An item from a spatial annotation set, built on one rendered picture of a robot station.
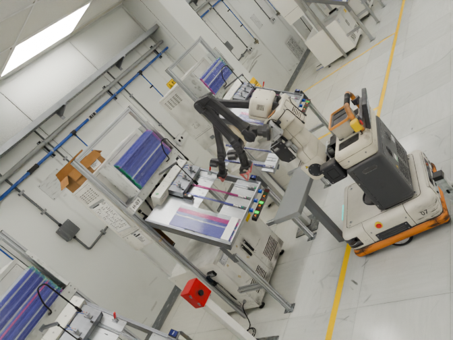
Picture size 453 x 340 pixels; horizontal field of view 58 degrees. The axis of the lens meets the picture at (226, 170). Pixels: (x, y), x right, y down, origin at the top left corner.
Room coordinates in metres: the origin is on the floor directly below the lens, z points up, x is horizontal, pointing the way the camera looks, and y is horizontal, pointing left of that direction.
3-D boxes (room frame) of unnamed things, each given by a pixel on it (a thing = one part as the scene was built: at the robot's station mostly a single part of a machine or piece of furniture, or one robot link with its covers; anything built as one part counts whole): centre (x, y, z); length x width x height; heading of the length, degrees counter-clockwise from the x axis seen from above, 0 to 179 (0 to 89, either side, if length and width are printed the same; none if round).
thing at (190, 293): (2.59, 0.74, 0.39); 0.24 x 0.24 x 0.78; 45
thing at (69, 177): (3.52, 0.72, 1.82); 0.68 x 0.30 x 0.20; 135
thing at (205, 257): (3.43, 0.56, 0.31); 0.70 x 0.65 x 0.62; 135
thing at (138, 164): (3.39, 0.44, 1.52); 0.51 x 0.13 x 0.27; 135
